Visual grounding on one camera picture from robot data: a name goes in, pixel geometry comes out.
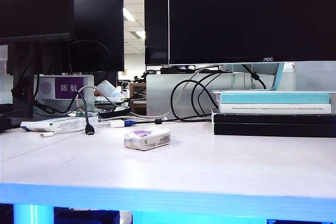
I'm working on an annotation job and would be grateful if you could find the white tissue packet purple print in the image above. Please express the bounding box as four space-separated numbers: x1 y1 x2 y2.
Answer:
123 126 172 152

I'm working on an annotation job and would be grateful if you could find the white desk partition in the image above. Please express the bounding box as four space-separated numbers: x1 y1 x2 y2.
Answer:
146 72 274 120

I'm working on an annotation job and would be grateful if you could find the wooden box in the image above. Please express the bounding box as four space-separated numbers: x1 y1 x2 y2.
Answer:
130 83 147 115

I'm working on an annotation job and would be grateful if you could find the white bottle blue print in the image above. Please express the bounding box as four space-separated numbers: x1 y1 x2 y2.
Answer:
94 80 125 100

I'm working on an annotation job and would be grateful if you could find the green white small box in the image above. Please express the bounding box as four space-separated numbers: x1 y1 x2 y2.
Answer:
67 111 100 118

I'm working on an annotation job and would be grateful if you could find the black monitor matte back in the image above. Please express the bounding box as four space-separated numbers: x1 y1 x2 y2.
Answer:
61 0 124 73

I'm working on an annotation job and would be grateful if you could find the purple name plate holder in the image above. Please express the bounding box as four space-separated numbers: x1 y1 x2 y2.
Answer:
34 74 95 101

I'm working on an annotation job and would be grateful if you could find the teal book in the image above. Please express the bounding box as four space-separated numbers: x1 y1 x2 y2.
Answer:
211 90 336 105

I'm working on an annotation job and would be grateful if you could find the white book printed spine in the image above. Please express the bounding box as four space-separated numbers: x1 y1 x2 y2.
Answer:
218 103 332 115

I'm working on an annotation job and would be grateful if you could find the white printed tube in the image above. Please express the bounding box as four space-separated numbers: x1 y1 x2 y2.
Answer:
20 116 100 133

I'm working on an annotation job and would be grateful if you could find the teal white monitor stand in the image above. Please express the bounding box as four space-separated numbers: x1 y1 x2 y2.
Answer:
222 62 286 92

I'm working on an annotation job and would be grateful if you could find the large black AOC monitor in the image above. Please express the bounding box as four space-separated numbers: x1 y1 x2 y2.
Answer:
168 0 336 65

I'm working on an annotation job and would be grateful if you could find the dark blue crate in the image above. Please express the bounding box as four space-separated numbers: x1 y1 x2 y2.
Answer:
54 206 120 224

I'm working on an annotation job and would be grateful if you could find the black monitor stand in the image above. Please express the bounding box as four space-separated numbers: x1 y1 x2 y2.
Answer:
7 41 63 119

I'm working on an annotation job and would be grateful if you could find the black monitor thin bezel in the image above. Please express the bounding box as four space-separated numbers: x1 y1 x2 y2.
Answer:
0 0 75 45

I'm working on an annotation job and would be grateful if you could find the black device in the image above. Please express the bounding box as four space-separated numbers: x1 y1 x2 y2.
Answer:
0 103 13 133

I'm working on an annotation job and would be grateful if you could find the black looped cable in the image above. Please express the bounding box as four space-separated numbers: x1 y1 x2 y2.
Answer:
191 72 224 116
170 72 220 123

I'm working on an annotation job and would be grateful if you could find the long white cable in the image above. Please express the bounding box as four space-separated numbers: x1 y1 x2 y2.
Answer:
130 64 224 120

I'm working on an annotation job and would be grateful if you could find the black cable with ferrite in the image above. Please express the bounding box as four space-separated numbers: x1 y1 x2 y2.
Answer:
135 115 212 126

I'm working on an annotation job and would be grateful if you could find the white arched cable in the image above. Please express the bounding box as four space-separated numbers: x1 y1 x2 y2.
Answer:
75 85 127 104

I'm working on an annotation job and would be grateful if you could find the black monitor power cable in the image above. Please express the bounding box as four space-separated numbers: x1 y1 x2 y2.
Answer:
242 64 267 90

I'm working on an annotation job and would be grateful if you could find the thin black arched cable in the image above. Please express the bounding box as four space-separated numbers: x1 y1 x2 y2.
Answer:
61 39 111 76

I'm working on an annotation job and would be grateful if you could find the black cable on desk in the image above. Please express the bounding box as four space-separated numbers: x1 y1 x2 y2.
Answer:
33 91 79 115

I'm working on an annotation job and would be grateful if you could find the white USB cable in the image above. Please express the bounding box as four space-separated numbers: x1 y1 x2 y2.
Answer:
40 129 88 138

